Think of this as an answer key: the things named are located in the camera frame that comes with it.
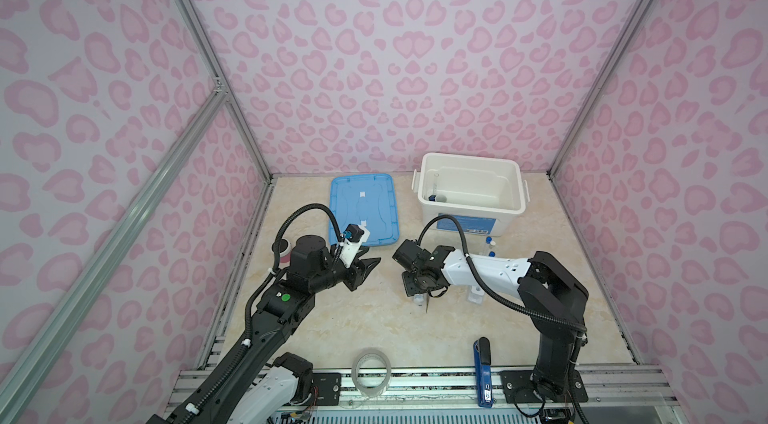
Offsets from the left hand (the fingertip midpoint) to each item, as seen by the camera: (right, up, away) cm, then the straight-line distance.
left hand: (373, 249), depth 73 cm
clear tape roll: (-1, -34, -1) cm, 34 cm away
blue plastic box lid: (-5, +12, +39) cm, 41 cm away
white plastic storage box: (+38, +15, +37) cm, 55 cm away
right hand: (+11, -13, +15) cm, 23 cm away
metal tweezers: (+15, -18, +14) cm, 28 cm away
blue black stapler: (+27, -30, 0) cm, 40 cm away
